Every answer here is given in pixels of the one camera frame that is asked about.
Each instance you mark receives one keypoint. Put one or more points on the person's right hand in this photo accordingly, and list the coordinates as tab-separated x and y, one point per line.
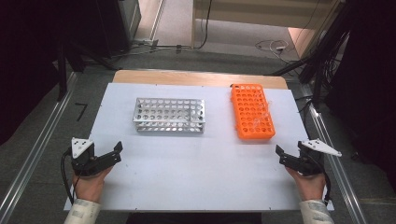
308	186

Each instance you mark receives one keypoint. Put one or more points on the person's left hand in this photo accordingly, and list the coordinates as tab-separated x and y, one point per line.
90	185

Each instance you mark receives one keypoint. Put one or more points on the aluminium floor rail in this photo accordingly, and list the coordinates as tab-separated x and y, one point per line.
34	149
336	174

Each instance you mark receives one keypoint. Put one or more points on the dark cabinet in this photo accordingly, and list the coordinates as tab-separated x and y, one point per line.
115	25

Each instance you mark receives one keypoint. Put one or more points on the silver metal test tube rack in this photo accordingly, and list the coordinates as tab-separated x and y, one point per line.
169	107

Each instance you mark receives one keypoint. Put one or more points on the orange plastic test tube rack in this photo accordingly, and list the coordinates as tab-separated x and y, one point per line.
249	109

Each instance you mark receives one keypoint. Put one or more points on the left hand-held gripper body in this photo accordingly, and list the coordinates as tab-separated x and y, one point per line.
82	155

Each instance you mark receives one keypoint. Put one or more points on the dark curtain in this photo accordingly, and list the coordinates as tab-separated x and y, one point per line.
25	62
370	77

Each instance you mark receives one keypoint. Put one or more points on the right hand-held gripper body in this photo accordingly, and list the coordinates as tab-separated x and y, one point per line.
311	158

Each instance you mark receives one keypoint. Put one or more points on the black metal stand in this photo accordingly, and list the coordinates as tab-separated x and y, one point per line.
61	71

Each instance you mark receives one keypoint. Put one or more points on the clear plastic test tube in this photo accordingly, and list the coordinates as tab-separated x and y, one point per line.
264	115

